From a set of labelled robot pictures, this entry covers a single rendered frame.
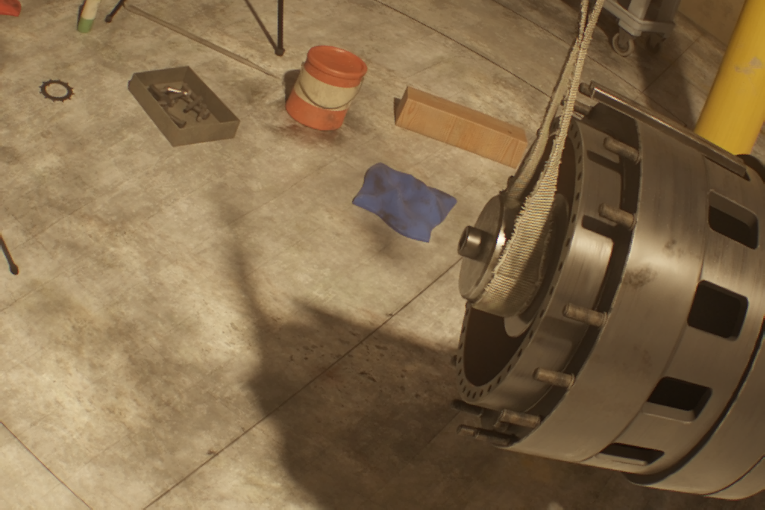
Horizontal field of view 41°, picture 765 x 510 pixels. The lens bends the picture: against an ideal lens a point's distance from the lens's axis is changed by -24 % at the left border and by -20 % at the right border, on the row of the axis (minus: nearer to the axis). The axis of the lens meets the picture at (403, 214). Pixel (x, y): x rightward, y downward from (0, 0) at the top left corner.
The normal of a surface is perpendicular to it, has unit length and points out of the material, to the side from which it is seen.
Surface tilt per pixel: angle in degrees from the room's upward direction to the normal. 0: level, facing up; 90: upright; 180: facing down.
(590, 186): 28
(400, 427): 0
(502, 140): 90
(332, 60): 0
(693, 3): 90
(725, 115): 90
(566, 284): 64
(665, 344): 70
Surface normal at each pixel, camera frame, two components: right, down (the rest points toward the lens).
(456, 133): 0.00, 0.51
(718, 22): -0.43, 0.30
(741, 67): -0.63, 0.15
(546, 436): -0.17, 0.79
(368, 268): 0.37, -0.80
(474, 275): -0.93, -0.33
